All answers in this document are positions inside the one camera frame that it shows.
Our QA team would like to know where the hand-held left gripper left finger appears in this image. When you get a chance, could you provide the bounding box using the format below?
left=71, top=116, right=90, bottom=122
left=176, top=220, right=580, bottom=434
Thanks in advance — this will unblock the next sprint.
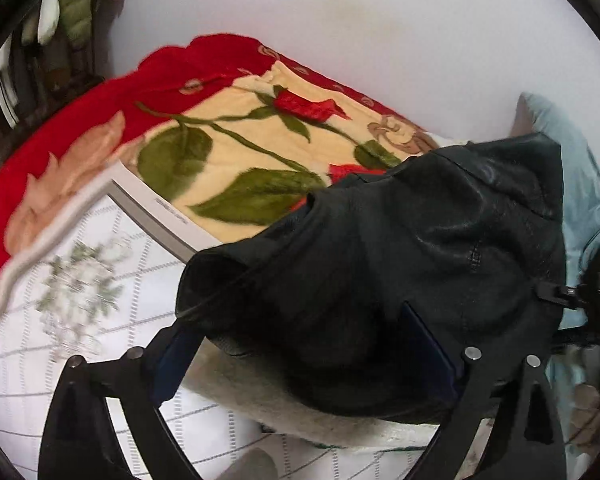
left=37, top=321, right=206, bottom=480

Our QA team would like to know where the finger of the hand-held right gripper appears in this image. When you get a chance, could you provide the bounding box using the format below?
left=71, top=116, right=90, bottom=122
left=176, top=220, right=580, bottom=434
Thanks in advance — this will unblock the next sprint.
left=534, top=280, right=588, bottom=311

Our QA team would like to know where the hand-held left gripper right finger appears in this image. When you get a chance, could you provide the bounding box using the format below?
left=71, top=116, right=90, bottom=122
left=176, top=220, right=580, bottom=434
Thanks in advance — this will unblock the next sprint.
left=400, top=300, right=567, bottom=480

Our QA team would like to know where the black leather jacket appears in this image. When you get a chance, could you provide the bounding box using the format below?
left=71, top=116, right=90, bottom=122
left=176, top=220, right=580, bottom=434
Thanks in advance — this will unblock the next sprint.
left=175, top=132, right=567, bottom=425

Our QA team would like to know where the metal clothes rack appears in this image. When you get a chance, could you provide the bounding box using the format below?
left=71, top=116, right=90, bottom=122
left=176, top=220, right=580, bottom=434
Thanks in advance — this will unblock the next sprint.
left=0, top=0, right=108, bottom=171

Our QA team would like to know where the white diamond-pattern cloth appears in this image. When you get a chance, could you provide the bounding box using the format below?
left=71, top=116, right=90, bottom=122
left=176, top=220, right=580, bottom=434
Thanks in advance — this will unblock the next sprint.
left=0, top=162, right=481, bottom=480

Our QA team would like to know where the red floral blanket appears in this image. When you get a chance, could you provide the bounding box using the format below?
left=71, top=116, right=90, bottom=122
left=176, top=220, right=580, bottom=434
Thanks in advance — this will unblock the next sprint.
left=0, top=34, right=443, bottom=281

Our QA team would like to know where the white puffer jacket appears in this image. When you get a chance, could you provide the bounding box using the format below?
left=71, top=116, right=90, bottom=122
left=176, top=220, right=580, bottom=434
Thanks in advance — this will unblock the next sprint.
left=37, top=0, right=61, bottom=45

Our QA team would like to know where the olive puffer jacket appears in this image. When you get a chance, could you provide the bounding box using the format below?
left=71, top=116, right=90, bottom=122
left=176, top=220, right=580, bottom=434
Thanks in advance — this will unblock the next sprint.
left=60, top=0, right=95, bottom=48

